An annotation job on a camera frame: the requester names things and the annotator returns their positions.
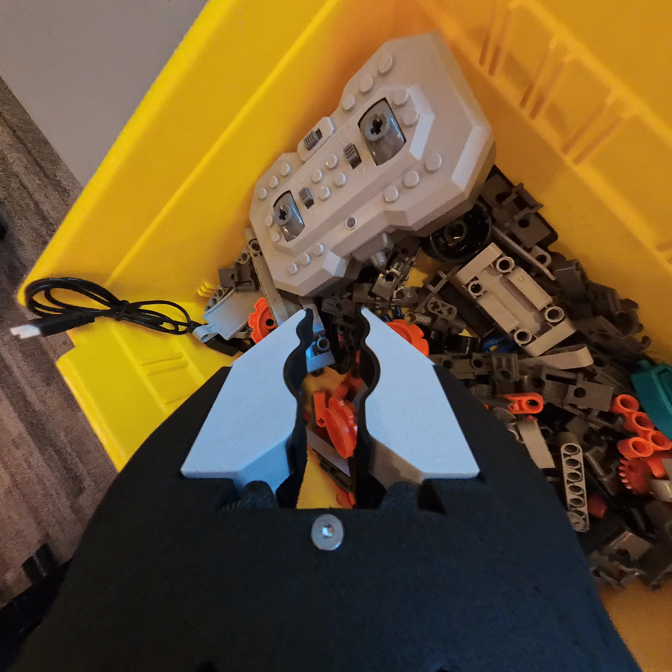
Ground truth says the grey panel brick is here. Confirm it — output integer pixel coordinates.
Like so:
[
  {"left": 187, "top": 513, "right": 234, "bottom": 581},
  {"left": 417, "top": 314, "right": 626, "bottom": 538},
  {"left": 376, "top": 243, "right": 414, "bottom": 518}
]
[{"left": 454, "top": 243, "right": 578, "bottom": 358}]

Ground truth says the yellow plastic bin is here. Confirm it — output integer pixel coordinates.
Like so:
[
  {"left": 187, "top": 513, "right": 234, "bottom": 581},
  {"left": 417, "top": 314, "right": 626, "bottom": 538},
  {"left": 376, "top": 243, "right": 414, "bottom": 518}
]
[{"left": 17, "top": 0, "right": 672, "bottom": 672}]

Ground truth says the black usb cable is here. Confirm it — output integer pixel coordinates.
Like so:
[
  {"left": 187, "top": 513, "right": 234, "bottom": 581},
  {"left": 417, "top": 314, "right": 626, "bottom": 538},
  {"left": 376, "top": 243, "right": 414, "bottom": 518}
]
[{"left": 9, "top": 276, "right": 211, "bottom": 343}]

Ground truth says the grey desk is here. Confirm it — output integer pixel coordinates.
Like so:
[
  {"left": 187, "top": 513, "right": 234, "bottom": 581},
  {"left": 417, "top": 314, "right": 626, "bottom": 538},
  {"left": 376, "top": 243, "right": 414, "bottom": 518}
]
[{"left": 0, "top": 0, "right": 211, "bottom": 187}]

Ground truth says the pile of building bricks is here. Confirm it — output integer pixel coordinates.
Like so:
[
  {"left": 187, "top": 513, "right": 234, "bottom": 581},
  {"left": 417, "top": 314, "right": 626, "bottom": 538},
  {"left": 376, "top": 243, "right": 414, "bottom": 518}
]
[{"left": 202, "top": 167, "right": 672, "bottom": 593}]

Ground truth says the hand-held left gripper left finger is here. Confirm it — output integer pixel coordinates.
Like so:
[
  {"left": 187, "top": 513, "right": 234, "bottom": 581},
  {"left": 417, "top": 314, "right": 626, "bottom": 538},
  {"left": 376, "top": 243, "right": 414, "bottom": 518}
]
[{"left": 180, "top": 308, "right": 316, "bottom": 509}]

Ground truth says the black rubber tyre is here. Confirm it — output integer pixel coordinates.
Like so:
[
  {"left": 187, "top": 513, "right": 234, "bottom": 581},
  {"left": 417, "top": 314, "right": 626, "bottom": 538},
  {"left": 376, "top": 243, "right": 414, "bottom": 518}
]
[{"left": 420, "top": 202, "right": 492, "bottom": 263}]

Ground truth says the teal brick separator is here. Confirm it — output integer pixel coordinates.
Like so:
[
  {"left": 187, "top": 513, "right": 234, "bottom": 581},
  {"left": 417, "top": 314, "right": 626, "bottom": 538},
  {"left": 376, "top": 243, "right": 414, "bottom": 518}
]
[{"left": 630, "top": 358, "right": 672, "bottom": 441}]

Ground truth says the grey remote controller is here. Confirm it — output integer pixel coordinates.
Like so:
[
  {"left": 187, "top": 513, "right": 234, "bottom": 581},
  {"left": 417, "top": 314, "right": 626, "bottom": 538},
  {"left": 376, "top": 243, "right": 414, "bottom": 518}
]
[{"left": 248, "top": 30, "right": 498, "bottom": 298}]

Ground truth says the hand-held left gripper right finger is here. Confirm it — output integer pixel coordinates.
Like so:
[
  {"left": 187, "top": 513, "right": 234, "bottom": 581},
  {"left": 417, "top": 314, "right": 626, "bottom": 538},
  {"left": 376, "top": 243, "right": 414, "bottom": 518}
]
[{"left": 355, "top": 306, "right": 482, "bottom": 509}]

